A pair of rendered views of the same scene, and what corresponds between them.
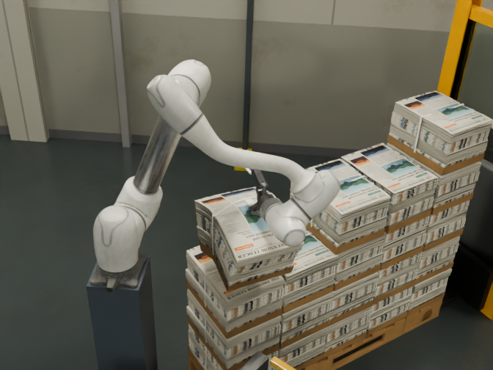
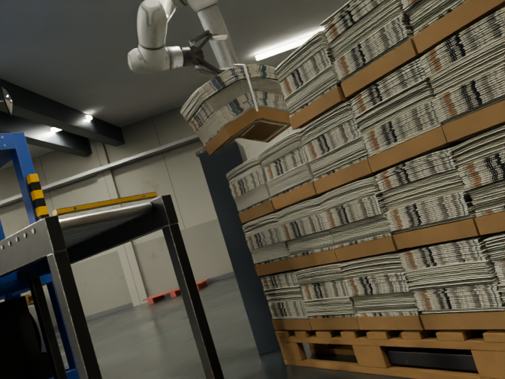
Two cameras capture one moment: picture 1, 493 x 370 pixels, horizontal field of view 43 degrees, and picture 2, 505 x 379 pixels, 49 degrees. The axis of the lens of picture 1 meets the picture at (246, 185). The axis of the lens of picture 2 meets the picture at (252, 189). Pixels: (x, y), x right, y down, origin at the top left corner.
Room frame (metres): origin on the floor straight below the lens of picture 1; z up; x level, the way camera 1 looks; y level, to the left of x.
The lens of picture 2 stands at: (2.08, -2.28, 0.53)
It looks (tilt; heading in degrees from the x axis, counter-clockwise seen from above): 5 degrees up; 94
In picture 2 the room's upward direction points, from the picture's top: 17 degrees counter-clockwise
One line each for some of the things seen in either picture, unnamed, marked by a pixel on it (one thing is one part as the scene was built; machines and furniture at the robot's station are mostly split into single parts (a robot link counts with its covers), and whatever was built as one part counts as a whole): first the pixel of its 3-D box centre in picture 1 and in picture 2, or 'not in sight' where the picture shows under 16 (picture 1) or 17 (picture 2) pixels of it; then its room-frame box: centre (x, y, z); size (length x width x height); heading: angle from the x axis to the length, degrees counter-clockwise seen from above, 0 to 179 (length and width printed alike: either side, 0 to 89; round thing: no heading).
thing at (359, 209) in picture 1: (337, 204); (350, 76); (2.38, -0.43, 0.95); 0.38 x 0.29 x 0.23; 33
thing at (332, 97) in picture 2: (335, 219); (358, 101); (2.37, -0.43, 0.86); 0.38 x 0.29 x 0.04; 33
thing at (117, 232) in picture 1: (116, 234); not in sight; (1.81, 0.48, 1.17); 0.18 x 0.16 x 0.22; 168
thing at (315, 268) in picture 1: (306, 296); (376, 234); (2.30, -0.32, 0.42); 1.17 x 0.39 x 0.83; 123
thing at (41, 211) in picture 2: not in sight; (41, 211); (0.64, 0.86, 1.05); 0.05 x 0.05 x 0.45; 53
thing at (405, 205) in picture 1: (384, 186); (412, 35); (2.54, -0.68, 0.95); 0.38 x 0.29 x 0.23; 35
